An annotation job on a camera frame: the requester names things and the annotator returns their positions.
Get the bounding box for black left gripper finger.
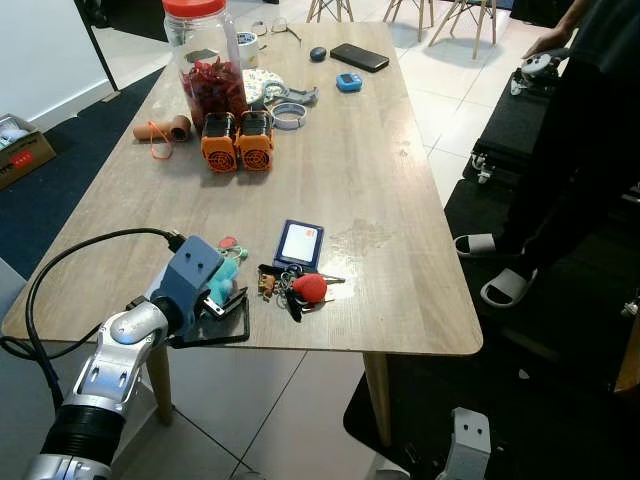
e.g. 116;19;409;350
195;314;251;348
205;288;250;320

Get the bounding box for teal plush keychain with carabiner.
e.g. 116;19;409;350
207;236;247;307

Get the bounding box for person's hand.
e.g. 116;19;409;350
523;27;577;60

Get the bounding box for wooden table leg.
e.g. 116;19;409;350
145;345;174;427
361;352;394;449

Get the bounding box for key bunch with red fob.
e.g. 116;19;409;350
257;262;347;324

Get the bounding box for blue card holder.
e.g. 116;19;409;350
273;220;326;274

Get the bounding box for brown cylinder roll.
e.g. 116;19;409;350
133;115;193;143

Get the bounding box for dark blue carpet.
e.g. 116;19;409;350
0;68;167;283

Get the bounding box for clear tape roll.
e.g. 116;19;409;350
269;100;307;132

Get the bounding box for small grey tool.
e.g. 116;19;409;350
284;86;320;107

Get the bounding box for white patterned cloth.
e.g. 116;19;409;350
243;68;288;107

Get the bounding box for clear jar with red lid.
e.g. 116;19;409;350
162;0;250;127

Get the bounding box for cardboard box with red label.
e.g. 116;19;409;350
0;113;58;192

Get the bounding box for grey slipper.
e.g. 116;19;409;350
454;233;501;260
479;267;539;309

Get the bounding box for white masking tape roll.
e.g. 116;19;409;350
235;31;260;70

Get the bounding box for black floor mat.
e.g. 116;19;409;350
343;176;640;480

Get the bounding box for thin-framed glasses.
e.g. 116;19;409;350
250;17;302;44

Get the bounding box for person in black clothes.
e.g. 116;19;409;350
455;0;640;309

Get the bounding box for wooden-legged chair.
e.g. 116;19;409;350
383;0;499;48
304;0;357;24

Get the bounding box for black equipment case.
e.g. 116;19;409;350
470;85;549;188

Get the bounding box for white handheld controller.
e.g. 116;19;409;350
511;49;573;97

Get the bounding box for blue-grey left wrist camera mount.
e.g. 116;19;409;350
148;236;227;335

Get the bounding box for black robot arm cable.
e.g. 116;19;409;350
0;228;187;409

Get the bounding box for orange cord loop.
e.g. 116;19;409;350
147;122;174;162

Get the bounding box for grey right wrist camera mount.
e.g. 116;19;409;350
438;407;494;480

